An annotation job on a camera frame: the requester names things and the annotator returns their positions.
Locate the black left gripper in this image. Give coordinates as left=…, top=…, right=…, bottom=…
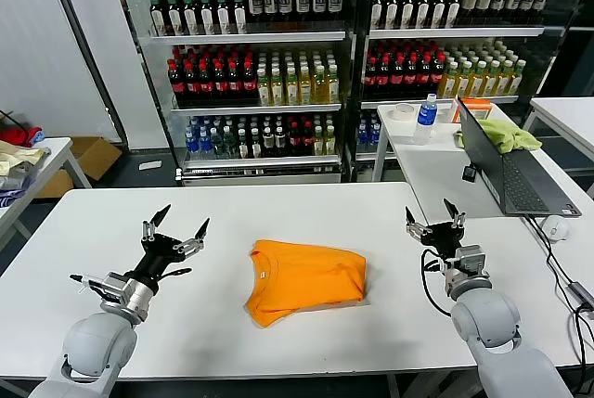
left=133, top=203, right=212, bottom=287

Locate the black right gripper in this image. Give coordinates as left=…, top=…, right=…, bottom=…
left=404, top=198, right=468, bottom=261

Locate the orange t-shirt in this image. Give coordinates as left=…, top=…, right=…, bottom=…
left=244, top=238, right=368, bottom=328

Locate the dark grey laptop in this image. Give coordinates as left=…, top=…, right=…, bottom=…
left=455, top=95, right=582, bottom=217

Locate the white metal-leg table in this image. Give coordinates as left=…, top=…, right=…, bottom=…
left=375, top=102, right=515, bottom=183
left=0, top=135, right=92, bottom=250
left=529, top=96, right=594, bottom=164

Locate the small green water bottle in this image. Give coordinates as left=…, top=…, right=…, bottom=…
left=210, top=126, right=224, bottom=160
left=222, top=126, right=236, bottom=160

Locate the clear water bottle blue label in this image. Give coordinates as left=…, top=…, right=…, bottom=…
left=411, top=93, right=439, bottom=146

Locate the green cloth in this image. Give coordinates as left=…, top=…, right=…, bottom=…
left=453, top=118, right=542, bottom=155

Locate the cardboard box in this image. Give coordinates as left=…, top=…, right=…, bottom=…
left=33, top=135, right=123, bottom=198

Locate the white computer mouse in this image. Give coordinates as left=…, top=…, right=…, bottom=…
left=540, top=213, right=570, bottom=243

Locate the orange box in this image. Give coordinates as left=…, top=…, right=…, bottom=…
left=452, top=97, right=492, bottom=123

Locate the grey usb hub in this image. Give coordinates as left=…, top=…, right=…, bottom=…
left=565, top=279, right=594, bottom=311

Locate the grey cloth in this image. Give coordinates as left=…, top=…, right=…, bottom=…
left=0, top=160, right=40, bottom=192

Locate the blue striped cloth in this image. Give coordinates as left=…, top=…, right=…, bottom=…
left=0, top=186, right=28, bottom=208

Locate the beige cloth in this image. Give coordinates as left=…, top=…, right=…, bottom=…
left=0, top=139, right=51, bottom=175

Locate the red cloth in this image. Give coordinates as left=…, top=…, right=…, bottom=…
left=0, top=125, right=45, bottom=147

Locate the metal drinks shelf rack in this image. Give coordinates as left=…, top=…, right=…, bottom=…
left=108, top=0, right=361, bottom=186
left=356, top=0, right=580, bottom=184

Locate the dark bottle black white label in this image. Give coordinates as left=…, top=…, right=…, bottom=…
left=248, top=0, right=264, bottom=32
left=263, top=0, right=279, bottom=32
left=310, top=0, right=327, bottom=31
left=278, top=0, right=294, bottom=32
left=326, top=0, right=342, bottom=31
left=294, top=0, right=311, bottom=32

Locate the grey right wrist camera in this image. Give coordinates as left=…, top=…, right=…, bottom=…
left=444, top=244, right=489, bottom=281

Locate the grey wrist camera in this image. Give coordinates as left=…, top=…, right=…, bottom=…
left=69, top=271, right=140, bottom=314
left=444, top=244, right=489, bottom=281

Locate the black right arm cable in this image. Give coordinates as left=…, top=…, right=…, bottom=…
left=420, top=249, right=454, bottom=318

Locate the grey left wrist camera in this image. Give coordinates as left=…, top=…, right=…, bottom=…
left=69, top=271, right=140, bottom=314

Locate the black laptop cable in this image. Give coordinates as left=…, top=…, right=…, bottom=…
left=523, top=213, right=578, bottom=287

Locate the black hub cable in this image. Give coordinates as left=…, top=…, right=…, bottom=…
left=573, top=306, right=594, bottom=366

